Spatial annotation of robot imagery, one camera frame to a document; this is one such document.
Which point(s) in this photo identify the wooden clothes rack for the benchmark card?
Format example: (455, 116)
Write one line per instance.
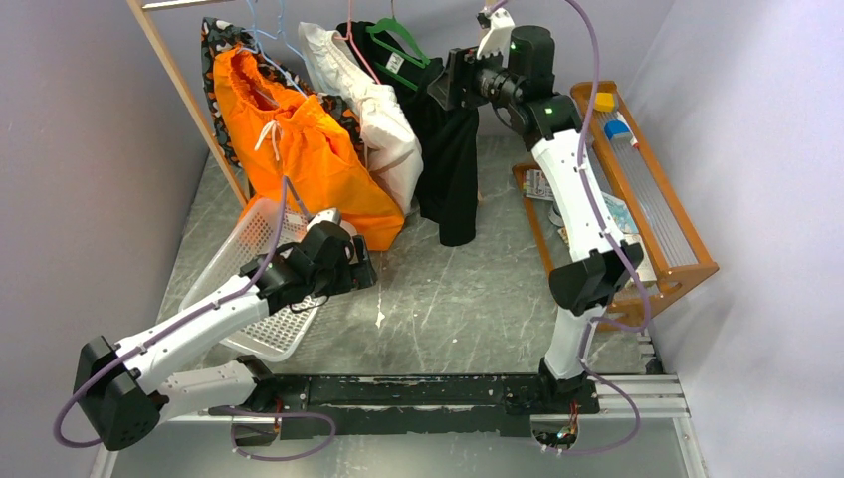
(208, 120)

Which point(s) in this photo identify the red white marker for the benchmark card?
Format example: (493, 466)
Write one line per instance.
(632, 138)

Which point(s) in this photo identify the yellow sponge block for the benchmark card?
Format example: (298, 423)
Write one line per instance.
(605, 102)

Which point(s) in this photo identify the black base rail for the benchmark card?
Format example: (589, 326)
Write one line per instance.
(503, 403)

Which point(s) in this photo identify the blue wire hanger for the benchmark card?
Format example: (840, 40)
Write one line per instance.
(274, 44)

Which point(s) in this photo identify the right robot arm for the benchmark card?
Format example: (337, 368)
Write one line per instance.
(512, 68)

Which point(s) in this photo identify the blue eraser block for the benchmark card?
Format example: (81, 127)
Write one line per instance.
(614, 130)

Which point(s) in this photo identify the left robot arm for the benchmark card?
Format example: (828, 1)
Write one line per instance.
(123, 390)

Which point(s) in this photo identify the black shorts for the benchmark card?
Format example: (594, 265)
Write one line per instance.
(447, 189)

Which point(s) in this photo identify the pink hanger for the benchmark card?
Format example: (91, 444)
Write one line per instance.
(349, 38)

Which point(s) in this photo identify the green plastic hanger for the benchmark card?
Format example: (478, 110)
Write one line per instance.
(398, 57)

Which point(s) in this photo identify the white shorts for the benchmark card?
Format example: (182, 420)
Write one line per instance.
(393, 151)

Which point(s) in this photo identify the orange shorts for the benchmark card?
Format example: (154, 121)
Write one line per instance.
(277, 133)

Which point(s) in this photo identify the snack packet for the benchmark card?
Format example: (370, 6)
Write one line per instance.
(536, 185)

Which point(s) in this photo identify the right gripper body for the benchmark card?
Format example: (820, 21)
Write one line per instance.
(486, 79)

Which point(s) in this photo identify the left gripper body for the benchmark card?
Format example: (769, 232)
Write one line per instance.
(360, 275)

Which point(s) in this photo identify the orange wooden shelf rack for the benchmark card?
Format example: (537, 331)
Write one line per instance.
(678, 255)

